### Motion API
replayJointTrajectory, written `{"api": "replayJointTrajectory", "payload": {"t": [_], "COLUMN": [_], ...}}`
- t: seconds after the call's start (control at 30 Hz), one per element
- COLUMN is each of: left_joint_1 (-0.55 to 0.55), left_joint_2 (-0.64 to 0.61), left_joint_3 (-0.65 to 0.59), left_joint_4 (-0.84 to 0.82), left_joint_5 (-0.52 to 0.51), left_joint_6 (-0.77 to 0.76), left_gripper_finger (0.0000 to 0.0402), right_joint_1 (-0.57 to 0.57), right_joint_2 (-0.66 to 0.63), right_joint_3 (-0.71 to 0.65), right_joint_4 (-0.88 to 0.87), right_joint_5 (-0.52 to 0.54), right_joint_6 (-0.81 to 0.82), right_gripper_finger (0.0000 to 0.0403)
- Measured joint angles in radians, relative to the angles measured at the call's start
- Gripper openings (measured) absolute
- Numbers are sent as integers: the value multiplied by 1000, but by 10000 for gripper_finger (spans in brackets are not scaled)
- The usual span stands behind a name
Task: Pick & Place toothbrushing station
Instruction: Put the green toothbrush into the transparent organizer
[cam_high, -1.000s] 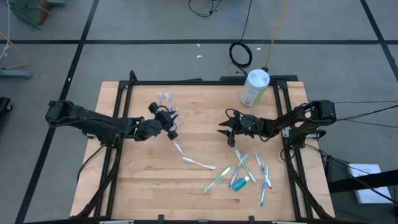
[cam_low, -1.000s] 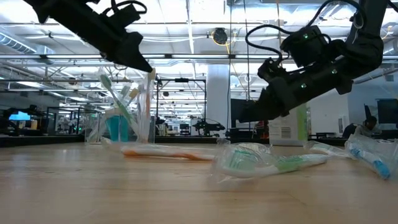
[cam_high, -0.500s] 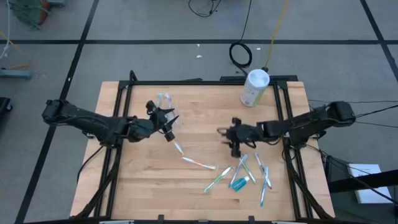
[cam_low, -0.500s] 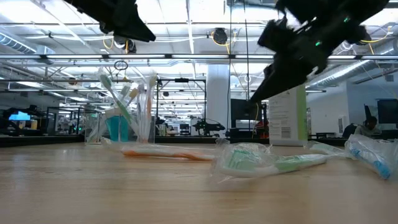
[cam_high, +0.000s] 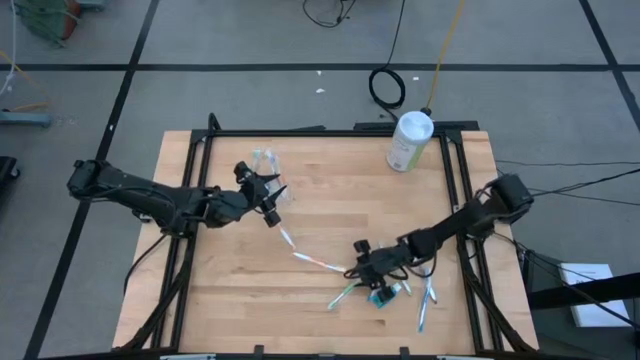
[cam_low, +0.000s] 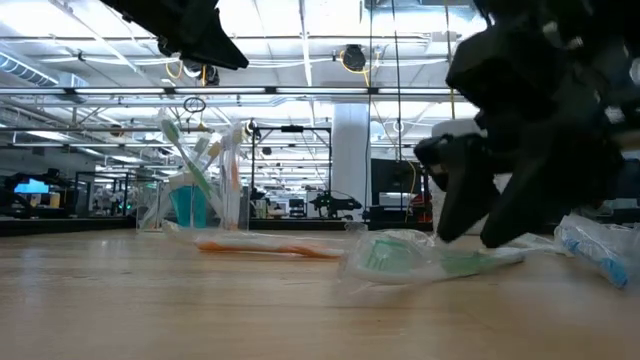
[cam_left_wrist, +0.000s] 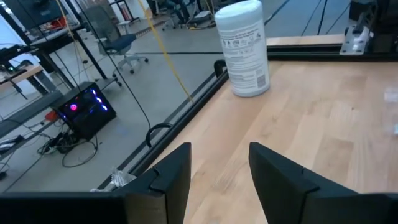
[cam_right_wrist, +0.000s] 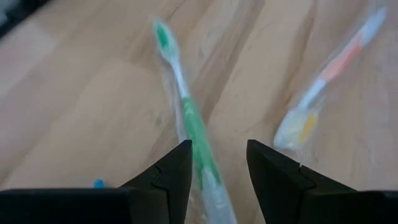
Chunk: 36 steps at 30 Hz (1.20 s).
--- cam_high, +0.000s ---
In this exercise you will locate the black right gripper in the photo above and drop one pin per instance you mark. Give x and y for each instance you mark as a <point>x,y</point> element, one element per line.
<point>382,262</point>

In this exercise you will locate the grey blue floor bar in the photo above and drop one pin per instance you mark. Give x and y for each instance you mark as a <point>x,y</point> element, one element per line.
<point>25,118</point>

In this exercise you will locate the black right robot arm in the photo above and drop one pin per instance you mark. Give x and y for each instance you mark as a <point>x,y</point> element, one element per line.
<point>460,220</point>

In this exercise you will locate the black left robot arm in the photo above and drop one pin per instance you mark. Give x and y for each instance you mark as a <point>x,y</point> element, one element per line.
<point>140,195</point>

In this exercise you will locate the blue white toothbrush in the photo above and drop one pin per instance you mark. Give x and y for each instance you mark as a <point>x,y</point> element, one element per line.
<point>273,161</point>
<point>424,307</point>
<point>432,294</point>

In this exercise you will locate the black floor object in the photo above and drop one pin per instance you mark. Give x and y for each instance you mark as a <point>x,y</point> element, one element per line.
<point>7,170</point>

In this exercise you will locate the white paper booklet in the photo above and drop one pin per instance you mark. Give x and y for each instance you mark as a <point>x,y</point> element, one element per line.
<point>595,295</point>

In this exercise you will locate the green mesh bundle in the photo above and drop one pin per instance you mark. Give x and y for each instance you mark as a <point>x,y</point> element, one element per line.
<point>47,17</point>

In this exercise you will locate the white wipes canister green label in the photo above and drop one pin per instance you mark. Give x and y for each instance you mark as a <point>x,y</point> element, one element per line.
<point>410,137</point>

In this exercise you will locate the orange white toothbrush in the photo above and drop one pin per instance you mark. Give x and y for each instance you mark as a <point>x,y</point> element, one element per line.
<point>287,236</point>
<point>315,261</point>

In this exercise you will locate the green white toothbrush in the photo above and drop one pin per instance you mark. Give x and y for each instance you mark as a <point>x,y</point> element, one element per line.
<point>257,156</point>
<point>406,288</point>
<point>342,296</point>

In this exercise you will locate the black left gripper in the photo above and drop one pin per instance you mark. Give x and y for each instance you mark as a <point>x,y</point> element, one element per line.
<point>250,197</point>

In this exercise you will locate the teal tube with white cap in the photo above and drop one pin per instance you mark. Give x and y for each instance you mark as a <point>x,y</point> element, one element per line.
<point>396,288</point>

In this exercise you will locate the clear acrylic organizer holder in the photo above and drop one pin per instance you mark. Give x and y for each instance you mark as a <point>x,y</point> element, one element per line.
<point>286,196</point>

